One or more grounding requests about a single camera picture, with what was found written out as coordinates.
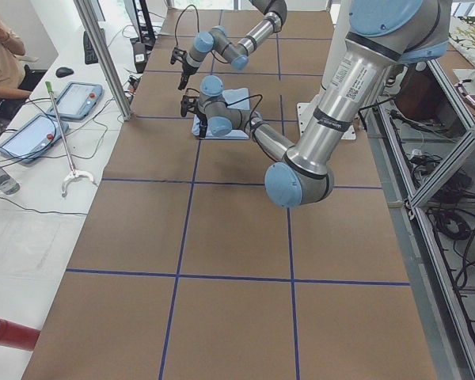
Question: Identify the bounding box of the reacher grabber stick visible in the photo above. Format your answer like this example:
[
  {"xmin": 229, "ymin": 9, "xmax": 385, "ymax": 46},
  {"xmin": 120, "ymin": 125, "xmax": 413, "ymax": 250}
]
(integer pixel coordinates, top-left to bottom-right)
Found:
[{"xmin": 45, "ymin": 81, "xmax": 97, "ymax": 198}]

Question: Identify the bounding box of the red cylinder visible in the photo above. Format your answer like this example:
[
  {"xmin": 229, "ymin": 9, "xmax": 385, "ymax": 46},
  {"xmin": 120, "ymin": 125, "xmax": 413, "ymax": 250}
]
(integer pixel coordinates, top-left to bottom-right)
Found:
[{"xmin": 0, "ymin": 318, "xmax": 40, "ymax": 352}]

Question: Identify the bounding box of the light blue t-shirt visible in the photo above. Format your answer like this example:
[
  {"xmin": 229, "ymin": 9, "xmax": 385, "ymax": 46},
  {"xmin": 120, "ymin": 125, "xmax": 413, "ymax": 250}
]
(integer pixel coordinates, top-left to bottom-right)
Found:
[{"xmin": 192, "ymin": 88, "xmax": 250, "ymax": 140}]

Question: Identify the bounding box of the black keyboard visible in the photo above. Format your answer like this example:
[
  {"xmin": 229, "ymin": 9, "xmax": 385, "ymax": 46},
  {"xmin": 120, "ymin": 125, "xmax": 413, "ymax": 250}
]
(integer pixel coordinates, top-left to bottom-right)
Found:
[{"xmin": 82, "ymin": 31, "xmax": 98, "ymax": 65}]

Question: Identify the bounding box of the black power adapter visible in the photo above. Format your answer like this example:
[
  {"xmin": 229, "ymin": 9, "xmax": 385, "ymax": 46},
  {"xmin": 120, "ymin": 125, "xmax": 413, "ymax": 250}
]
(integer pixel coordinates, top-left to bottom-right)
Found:
[{"xmin": 132, "ymin": 41, "xmax": 148, "ymax": 74}]

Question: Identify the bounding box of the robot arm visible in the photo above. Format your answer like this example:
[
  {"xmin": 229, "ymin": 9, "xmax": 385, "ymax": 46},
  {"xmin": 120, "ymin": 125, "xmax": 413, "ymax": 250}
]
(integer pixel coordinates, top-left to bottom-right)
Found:
[
  {"xmin": 194, "ymin": 1, "xmax": 451, "ymax": 208},
  {"xmin": 170, "ymin": 0, "xmax": 287, "ymax": 90}
]

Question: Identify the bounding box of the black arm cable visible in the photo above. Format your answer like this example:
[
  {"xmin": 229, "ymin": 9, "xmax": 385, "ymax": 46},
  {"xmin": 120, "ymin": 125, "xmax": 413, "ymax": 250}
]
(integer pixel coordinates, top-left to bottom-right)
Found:
[
  {"xmin": 225, "ymin": 93, "xmax": 264, "ymax": 135},
  {"xmin": 173, "ymin": 4, "xmax": 201, "ymax": 51}
]

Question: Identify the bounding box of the clear water bottle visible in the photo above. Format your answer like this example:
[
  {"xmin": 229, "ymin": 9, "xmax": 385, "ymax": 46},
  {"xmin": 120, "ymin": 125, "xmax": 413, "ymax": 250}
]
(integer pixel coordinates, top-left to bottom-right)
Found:
[{"xmin": 0, "ymin": 166, "xmax": 21, "ymax": 195}]

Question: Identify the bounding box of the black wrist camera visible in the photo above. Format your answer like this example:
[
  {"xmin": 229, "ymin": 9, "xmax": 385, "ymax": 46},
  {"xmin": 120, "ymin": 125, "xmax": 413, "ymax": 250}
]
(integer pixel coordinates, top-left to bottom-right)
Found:
[
  {"xmin": 170, "ymin": 46, "xmax": 187, "ymax": 65},
  {"xmin": 180, "ymin": 94, "xmax": 199, "ymax": 117}
]

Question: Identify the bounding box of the aluminium frame post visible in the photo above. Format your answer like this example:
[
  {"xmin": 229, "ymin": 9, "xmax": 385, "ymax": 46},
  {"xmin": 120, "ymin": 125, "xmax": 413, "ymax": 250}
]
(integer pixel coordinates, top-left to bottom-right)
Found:
[{"xmin": 74, "ymin": 0, "xmax": 131, "ymax": 121}]

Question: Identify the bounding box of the teach pendant tablet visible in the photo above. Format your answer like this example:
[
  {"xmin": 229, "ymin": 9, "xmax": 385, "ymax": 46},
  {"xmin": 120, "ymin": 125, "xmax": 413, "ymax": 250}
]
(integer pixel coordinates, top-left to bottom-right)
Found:
[
  {"xmin": 0, "ymin": 114, "xmax": 69, "ymax": 162},
  {"xmin": 55, "ymin": 82, "xmax": 103, "ymax": 121}
]

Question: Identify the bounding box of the white pedestal column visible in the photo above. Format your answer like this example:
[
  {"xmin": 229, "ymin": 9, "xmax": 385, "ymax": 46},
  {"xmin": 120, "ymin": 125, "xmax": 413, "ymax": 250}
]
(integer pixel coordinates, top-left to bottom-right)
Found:
[{"xmin": 296, "ymin": 0, "xmax": 365, "ymax": 141}]

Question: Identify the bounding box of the black computer mouse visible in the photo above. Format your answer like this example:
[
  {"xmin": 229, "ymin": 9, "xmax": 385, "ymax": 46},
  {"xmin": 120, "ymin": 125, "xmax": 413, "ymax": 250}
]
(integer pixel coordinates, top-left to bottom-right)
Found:
[{"xmin": 55, "ymin": 66, "xmax": 74, "ymax": 78}]

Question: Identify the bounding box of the far teach pendant tablet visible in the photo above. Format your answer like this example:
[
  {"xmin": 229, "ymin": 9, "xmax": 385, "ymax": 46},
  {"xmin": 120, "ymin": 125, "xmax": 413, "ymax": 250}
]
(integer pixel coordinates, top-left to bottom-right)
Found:
[{"xmin": 55, "ymin": 82, "xmax": 103, "ymax": 121}]

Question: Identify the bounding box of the seated person in beige shirt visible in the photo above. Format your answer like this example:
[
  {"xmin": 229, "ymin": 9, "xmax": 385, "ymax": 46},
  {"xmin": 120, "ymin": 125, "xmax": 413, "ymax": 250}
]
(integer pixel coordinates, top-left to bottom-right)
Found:
[{"xmin": 0, "ymin": 19, "xmax": 32, "ymax": 120}]

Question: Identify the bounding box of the aluminium frame rack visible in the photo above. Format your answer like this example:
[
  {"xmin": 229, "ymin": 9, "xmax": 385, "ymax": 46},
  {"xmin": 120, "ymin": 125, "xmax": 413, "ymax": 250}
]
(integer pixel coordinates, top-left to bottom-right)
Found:
[{"xmin": 355, "ymin": 23, "xmax": 475, "ymax": 380}]

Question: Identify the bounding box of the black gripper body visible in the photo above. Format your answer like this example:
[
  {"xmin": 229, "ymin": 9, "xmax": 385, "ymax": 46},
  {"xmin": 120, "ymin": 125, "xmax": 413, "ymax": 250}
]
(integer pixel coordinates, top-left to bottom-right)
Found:
[
  {"xmin": 195, "ymin": 111, "xmax": 207, "ymax": 131},
  {"xmin": 181, "ymin": 62, "xmax": 200, "ymax": 78}
]

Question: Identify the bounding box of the near teach pendant tablet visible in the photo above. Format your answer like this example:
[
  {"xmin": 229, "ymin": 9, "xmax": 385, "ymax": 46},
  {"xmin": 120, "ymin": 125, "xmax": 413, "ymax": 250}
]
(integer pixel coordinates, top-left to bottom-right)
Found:
[{"xmin": 0, "ymin": 114, "xmax": 69, "ymax": 162}]

